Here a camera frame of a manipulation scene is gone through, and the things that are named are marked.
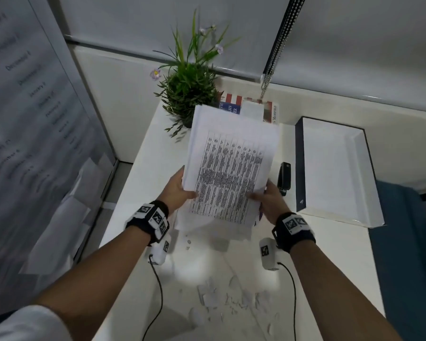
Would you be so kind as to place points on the person's right hand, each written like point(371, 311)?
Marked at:
point(272, 204)

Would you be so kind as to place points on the person's left hand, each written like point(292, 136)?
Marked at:
point(173, 195)

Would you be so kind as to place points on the person's left thumb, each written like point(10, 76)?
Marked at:
point(191, 195)

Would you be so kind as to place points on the person's right thumb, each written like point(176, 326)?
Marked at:
point(255, 195)

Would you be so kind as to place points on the stack of printed paper sheets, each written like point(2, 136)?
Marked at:
point(230, 163)

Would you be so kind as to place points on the person's left forearm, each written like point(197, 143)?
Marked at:
point(99, 273)

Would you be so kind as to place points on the person's right forearm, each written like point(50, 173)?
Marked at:
point(333, 298)

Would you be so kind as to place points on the black stapler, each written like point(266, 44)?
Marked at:
point(284, 177)

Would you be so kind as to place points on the black wrist band with markers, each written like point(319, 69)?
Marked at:
point(149, 217)
point(294, 227)

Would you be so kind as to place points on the white box with navy sides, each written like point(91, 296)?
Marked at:
point(335, 170)

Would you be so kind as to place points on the red white blue book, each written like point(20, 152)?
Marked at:
point(234, 102)

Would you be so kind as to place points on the scattered torn paper scraps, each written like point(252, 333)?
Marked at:
point(230, 298)

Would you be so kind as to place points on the green potted plant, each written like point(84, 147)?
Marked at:
point(190, 88)

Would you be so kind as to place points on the white roller blind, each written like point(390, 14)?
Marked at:
point(365, 46)
point(170, 28)

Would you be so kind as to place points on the white sleeve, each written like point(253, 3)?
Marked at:
point(25, 324)

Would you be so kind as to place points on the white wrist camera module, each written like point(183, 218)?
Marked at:
point(161, 251)
point(268, 253)

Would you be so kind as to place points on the grey printed wall board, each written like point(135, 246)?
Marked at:
point(28, 138)

